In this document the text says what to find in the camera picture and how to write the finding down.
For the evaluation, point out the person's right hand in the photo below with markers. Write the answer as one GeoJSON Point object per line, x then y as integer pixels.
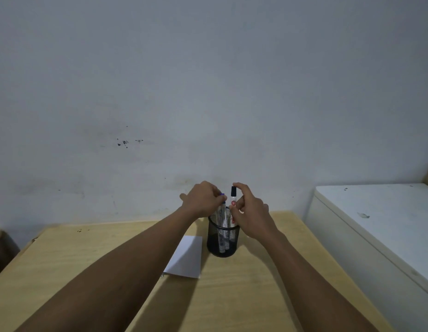
{"type": "Point", "coordinates": [252, 217]}

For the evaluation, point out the person's left hand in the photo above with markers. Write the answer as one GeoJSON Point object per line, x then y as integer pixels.
{"type": "Point", "coordinates": [202, 200]}

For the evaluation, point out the person's left thumb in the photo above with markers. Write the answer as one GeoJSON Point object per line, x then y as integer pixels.
{"type": "Point", "coordinates": [183, 197]}

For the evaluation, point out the person's right little finger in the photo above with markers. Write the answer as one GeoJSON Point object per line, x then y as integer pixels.
{"type": "Point", "coordinates": [266, 208]}

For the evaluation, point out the person's right thumb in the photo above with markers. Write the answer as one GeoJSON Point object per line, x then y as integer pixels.
{"type": "Point", "coordinates": [235, 212]}

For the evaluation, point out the black capped white marker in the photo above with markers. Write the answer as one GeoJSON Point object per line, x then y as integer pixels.
{"type": "Point", "coordinates": [232, 210]}

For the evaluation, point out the blue capped white marker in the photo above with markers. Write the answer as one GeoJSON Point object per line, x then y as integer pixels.
{"type": "Point", "coordinates": [221, 221]}

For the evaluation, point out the person's right forearm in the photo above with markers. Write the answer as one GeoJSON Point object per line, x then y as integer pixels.
{"type": "Point", "coordinates": [311, 286]}

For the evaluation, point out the person's left forearm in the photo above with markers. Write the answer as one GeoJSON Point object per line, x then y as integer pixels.
{"type": "Point", "coordinates": [110, 276]}

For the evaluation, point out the black mesh pen holder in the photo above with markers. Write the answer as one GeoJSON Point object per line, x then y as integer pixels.
{"type": "Point", "coordinates": [223, 238]}

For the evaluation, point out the white paper sheet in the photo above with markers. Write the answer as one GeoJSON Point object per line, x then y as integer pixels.
{"type": "Point", "coordinates": [185, 257]}

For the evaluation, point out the white cabinet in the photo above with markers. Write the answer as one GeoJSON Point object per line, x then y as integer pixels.
{"type": "Point", "coordinates": [376, 238]}

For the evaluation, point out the dark chair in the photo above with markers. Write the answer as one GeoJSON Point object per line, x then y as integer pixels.
{"type": "Point", "coordinates": [2, 250]}

